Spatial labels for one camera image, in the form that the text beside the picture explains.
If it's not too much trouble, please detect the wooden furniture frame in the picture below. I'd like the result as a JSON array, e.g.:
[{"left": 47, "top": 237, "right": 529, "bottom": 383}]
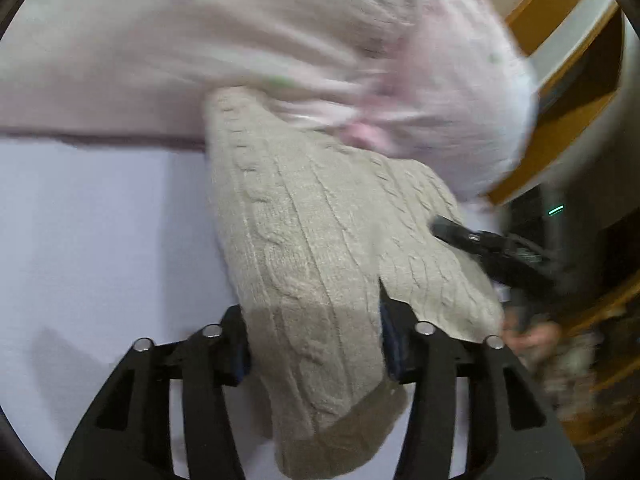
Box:
[{"left": 487, "top": 0, "right": 640, "bottom": 207}]

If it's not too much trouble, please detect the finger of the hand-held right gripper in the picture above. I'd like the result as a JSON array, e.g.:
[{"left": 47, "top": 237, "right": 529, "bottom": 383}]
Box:
[{"left": 431, "top": 214, "right": 506, "bottom": 263}]

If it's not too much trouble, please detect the white bed sheet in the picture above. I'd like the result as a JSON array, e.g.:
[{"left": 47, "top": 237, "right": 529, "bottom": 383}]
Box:
[{"left": 0, "top": 135, "right": 281, "bottom": 480}]

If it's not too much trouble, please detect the pink printed blanket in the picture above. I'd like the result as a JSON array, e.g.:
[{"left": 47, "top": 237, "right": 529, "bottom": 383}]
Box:
[{"left": 0, "top": 0, "right": 542, "bottom": 202}]

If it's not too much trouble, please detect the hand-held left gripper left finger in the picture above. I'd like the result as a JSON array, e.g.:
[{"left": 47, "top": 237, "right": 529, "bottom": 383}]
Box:
[{"left": 55, "top": 304, "right": 251, "bottom": 480}]

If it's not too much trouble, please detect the person's right hand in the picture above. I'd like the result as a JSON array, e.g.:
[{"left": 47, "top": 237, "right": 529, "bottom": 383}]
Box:
[{"left": 501, "top": 310, "right": 568, "bottom": 363}]

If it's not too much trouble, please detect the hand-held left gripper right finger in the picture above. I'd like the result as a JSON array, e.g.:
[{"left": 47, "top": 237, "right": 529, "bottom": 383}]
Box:
[{"left": 378, "top": 282, "right": 586, "bottom": 480}]

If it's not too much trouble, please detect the beige cable knit sweater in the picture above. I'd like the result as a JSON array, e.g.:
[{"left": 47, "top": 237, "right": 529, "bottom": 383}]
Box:
[{"left": 202, "top": 86, "right": 505, "bottom": 479}]

